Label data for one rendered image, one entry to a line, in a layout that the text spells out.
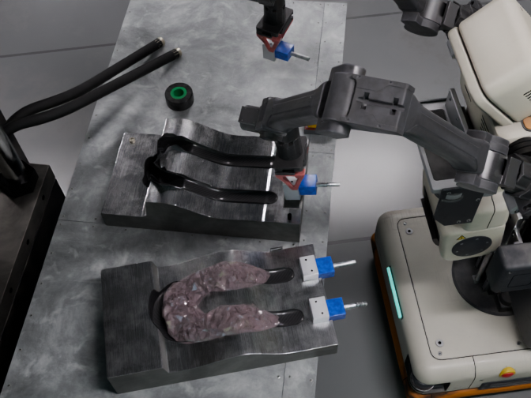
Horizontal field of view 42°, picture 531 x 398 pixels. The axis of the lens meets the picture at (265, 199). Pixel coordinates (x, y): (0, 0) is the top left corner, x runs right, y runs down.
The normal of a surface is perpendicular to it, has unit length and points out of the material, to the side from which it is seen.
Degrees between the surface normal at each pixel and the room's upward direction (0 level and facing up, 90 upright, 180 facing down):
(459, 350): 0
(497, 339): 0
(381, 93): 31
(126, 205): 0
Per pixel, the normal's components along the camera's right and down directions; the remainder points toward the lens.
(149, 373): 0.18, 0.82
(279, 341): 0.33, -0.57
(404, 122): 0.73, 0.18
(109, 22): -0.04, -0.55
